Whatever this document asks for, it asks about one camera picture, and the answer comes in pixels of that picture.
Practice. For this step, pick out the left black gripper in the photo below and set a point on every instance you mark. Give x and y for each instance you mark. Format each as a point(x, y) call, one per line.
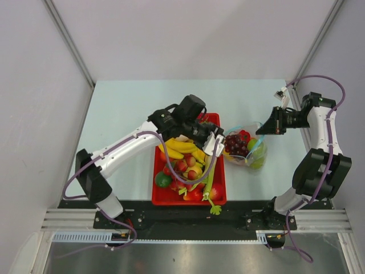
point(210, 127)

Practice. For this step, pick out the green lime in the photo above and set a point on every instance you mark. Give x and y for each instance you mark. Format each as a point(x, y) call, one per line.
point(162, 180)

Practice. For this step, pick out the red bell pepper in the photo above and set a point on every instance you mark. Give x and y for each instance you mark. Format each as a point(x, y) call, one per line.
point(244, 135)

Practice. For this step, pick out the red peach apple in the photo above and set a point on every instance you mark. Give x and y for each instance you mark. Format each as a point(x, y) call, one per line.
point(216, 192)

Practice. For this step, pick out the red plastic tray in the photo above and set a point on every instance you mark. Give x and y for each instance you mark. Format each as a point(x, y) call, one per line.
point(169, 197)

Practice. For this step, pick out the lychee cluster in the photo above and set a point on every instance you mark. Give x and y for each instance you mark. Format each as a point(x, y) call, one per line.
point(187, 169)

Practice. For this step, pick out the small yellow banana bunch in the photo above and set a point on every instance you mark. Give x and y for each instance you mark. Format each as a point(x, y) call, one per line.
point(199, 156)

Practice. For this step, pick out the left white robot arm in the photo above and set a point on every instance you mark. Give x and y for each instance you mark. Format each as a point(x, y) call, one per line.
point(92, 169)

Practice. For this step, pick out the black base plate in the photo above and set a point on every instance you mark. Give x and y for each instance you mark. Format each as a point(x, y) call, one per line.
point(238, 220)

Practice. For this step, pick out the green apple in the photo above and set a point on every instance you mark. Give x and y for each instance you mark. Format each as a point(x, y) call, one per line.
point(255, 145)

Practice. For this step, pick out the purple grape bunch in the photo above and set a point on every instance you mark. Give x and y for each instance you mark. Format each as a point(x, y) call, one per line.
point(234, 146)

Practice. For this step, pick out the green pear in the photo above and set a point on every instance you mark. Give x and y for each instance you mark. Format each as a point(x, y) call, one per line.
point(256, 163)

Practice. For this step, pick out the clear zip top bag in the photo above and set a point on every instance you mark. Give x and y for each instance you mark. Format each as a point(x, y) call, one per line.
point(243, 161)

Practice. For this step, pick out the green celery stalk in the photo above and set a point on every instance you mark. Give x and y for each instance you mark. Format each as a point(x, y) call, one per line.
point(202, 189)

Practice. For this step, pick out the aluminium rail frame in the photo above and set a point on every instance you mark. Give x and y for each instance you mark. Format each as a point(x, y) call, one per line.
point(74, 226)

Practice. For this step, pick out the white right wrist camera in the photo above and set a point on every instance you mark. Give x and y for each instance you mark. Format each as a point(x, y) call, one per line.
point(283, 97)

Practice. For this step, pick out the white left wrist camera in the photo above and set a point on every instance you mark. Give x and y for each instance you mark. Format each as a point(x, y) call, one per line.
point(214, 145)

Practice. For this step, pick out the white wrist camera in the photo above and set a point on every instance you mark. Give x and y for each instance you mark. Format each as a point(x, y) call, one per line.
point(283, 97)
point(214, 145)

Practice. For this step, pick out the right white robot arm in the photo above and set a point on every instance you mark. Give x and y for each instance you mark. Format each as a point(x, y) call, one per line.
point(322, 171)

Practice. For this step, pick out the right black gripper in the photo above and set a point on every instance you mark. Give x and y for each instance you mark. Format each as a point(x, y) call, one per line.
point(275, 124)

